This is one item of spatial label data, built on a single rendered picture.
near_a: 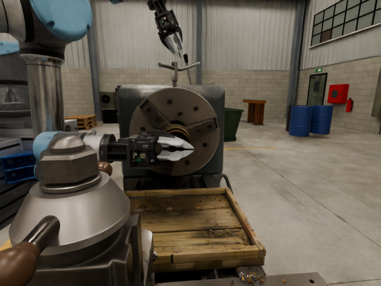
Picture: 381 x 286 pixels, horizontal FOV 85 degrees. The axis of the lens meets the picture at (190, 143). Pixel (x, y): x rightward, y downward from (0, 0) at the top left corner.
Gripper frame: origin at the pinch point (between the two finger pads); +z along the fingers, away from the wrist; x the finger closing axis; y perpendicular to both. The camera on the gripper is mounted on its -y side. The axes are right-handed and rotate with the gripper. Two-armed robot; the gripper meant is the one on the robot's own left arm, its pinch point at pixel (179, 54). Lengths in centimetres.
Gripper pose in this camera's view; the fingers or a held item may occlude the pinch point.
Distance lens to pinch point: 92.1
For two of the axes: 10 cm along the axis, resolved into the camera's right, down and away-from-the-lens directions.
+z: 4.2, 8.8, 2.4
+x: 9.1, -4.2, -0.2
